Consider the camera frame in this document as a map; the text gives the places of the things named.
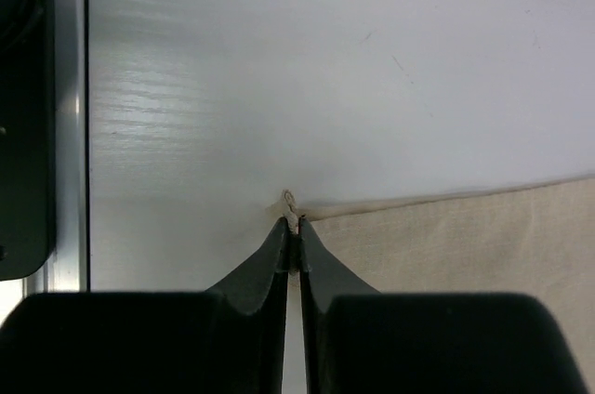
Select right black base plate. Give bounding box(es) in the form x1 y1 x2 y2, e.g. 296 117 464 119
1 0 56 281

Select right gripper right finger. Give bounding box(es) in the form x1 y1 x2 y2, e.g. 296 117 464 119
298 220 587 393

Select aluminium front mounting rail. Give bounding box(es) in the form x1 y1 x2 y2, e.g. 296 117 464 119
22 0 90 296

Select beige cloth napkin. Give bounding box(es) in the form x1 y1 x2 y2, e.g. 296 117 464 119
266 176 594 295

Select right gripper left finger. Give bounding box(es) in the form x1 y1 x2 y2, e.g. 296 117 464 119
1 219 289 393

